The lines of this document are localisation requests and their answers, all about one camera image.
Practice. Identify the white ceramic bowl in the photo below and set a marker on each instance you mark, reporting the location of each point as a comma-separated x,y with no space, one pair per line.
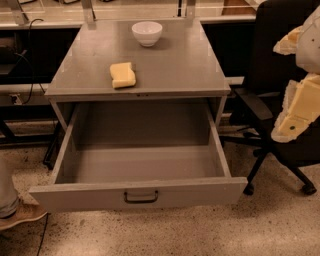
147,33

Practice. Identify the yellow sponge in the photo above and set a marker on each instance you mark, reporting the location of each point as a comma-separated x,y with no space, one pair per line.
122,75

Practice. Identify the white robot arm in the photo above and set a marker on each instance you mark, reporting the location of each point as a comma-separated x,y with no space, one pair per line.
307,55

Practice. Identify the open grey top drawer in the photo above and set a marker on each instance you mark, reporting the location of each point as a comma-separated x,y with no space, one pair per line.
111,148

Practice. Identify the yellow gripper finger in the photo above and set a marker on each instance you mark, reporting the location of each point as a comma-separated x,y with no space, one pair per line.
288,44
300,107

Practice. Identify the tan shoe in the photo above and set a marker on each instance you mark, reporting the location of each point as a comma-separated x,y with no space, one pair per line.
22,214

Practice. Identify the grey metal cabinet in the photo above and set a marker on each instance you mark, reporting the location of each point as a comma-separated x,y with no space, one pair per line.
181,64

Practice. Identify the black drawer handle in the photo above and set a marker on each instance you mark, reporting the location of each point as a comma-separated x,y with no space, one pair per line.
149,198

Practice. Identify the person's leg in jeans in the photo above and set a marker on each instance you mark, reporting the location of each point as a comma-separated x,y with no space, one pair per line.
8,195

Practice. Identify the black office chair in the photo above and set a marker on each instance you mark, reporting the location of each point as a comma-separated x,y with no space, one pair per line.
259,100

